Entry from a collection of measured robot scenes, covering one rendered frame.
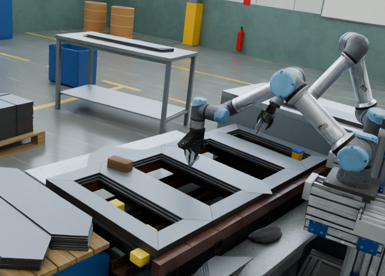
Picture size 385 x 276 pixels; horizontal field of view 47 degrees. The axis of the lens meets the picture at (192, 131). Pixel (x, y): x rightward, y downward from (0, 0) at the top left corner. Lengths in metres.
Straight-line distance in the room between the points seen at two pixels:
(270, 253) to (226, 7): 10.56
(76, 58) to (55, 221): 5.18
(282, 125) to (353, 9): 8.41
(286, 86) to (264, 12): 10.02
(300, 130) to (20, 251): 1.97
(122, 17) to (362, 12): 5.48
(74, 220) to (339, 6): 10.08
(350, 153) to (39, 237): 1.25
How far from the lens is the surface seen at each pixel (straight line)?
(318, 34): 11.54
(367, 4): 11.30
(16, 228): 1.85
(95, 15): 10.97
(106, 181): 2.24
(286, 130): 3.09
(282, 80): 1.94
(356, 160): 1.92
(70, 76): 7.04
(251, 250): 2.13
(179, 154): 2.56
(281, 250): 2.18
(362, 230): 2.04
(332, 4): 11.44
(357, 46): 2.43
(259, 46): 12.00
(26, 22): 12.07
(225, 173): 2.40
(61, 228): 1.84
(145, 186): 2.16
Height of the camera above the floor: 1.83
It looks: 19 degrees down
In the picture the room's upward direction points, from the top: 7 degrees clockwise
